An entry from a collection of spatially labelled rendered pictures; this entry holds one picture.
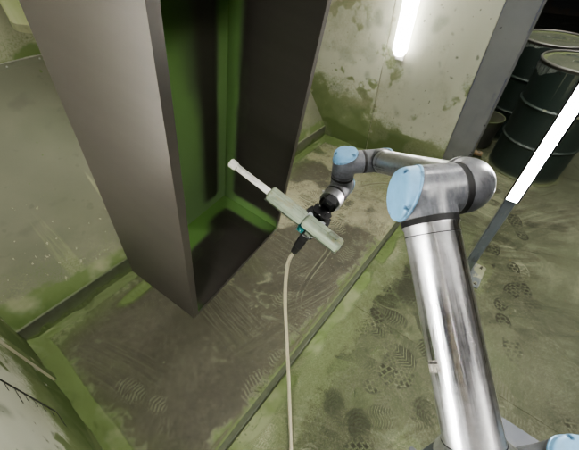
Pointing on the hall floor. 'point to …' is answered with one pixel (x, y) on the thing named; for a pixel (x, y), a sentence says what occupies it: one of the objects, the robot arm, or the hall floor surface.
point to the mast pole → (490, 232)
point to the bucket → (492, 129)
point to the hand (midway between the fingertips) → (307, 230)
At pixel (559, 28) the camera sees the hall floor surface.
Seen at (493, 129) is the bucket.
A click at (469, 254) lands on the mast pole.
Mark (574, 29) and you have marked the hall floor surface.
